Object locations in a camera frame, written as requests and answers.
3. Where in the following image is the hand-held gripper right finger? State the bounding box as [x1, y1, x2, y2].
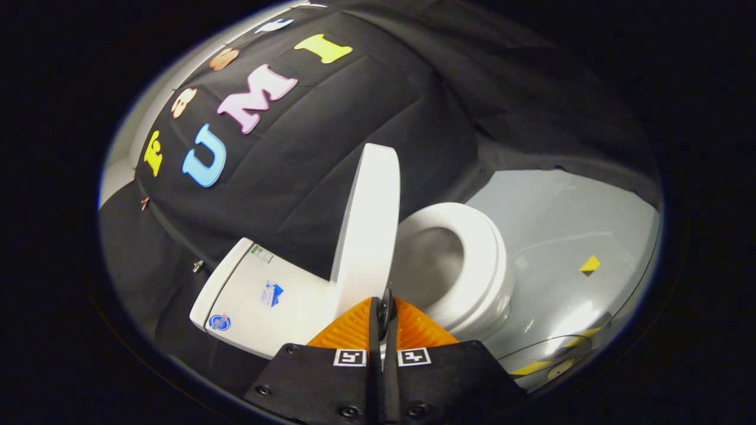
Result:
[381, 289, 526, 425]

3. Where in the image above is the white toilet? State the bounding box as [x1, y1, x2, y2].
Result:
[189, 202, 516, 359]

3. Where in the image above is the black backdrop cloth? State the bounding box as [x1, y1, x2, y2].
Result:
[97, 0, 662, 402]

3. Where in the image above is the white toilet lid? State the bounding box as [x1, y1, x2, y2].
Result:
[330, 143, 401, 319]

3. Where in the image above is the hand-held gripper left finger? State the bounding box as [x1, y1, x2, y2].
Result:
[243, 297, 382, 425]

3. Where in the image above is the white toilet seat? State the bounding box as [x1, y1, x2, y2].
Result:
[397, 202, 510, 331]

